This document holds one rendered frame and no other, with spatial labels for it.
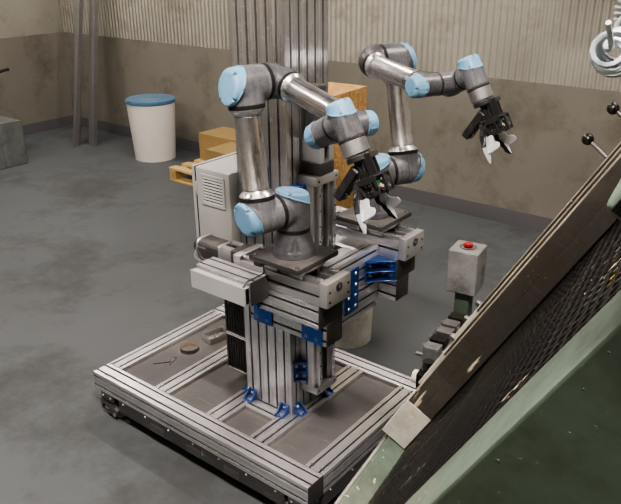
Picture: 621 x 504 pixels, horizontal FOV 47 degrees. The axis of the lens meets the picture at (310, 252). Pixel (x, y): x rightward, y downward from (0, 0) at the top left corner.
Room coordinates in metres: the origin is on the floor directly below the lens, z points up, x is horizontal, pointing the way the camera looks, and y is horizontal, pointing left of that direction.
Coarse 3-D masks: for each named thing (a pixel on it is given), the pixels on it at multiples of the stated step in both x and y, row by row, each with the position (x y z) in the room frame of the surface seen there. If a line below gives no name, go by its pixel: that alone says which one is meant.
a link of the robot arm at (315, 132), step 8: (320, 120) 1.92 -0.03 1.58; (312, 128) 1.93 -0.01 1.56; (320, 128) 1.90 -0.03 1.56; (304, 136) 1.96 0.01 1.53; (312, 136) 1.93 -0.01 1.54; (320, 136) 1.91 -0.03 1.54; (328, 136) 1.89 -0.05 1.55; (312, 144) 1.94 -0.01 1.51; (320, 144) 1.93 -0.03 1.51; (328, 144) 1.93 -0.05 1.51
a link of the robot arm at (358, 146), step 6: (360, 138) 1.83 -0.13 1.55; (366, 138) 1.85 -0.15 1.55; (342, 144) 1.84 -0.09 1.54; (348, 144) 1.83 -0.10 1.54; (354, 144) 1.82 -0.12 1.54; (360, 144) 1.83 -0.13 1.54; (366, 144) 1.84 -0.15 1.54; (342, 150) 1.84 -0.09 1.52; (348, 150) 1.82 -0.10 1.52; (354, 150) 1.82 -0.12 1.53; (360, 150) 1.82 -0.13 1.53; (366, 150) 1.83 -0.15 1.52; (348, 156) 1.82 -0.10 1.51; (354, 156) 1.82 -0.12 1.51
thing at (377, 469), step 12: (384, 444) 1.42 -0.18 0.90; (396, 444) 1.43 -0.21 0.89; (384, 456) 1.38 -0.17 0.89; (396, 456) 1.40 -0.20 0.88; (372, 468) 1.34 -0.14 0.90; (384, 468) 1.35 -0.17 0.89; (360, 480) 1.29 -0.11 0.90; (372, 480) 1.30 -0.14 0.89; (348, 492) 1.25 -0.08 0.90; (360, 492) 1.26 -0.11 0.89; (372, 492) 1.27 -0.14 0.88
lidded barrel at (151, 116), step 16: (144, 96) 7.35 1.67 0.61; (160, 96) 7.34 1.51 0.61; (128, 112) 7.15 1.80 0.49; (144, 112) 7.03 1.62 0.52; (160, 112) 7.06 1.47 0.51; (144, 128) 7.04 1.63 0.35; (160, 128) 7.07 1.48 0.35; (144, 144) 7.06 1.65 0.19; (160, 144) 7.07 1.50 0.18; (144, 160) 7.07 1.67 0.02; (160, 160) 7.08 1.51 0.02
